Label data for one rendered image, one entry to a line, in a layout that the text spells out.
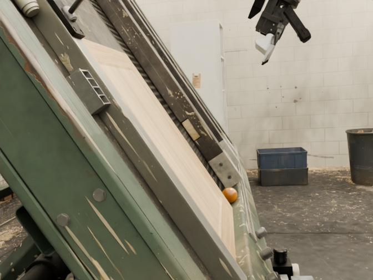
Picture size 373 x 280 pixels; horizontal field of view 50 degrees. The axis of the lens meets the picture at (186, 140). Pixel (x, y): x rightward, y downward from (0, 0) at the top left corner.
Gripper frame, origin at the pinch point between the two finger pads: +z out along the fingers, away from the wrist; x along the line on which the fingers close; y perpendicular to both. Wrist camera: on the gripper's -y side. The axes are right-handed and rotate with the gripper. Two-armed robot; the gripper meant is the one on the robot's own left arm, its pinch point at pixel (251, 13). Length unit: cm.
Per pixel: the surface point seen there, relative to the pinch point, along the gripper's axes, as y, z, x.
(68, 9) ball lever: 29.4, 10.4, -5.9
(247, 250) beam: -18, 41, -24
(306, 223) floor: -92, 103, -308
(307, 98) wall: -66, -3, -557
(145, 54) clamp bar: 37, 15, -81
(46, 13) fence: 31.7, 12.4, -3.9
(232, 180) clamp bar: -10, 43, -84
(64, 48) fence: 26.8, 16.4, -4.2
